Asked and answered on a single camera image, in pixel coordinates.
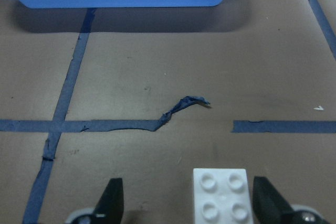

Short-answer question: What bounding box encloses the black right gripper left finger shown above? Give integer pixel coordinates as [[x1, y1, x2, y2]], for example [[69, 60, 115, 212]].
[[93, 178, 123, 224]]

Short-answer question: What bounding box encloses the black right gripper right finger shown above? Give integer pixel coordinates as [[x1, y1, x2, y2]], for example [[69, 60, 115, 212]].
[[252, 176, 293, 223]]

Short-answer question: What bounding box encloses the white block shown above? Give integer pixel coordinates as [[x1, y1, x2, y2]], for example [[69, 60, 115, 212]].
[[193, 168, 254, 224]]

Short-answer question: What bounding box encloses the brown paper table cover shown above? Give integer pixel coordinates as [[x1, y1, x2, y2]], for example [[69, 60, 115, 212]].
[[0, 0, 336, 224]]

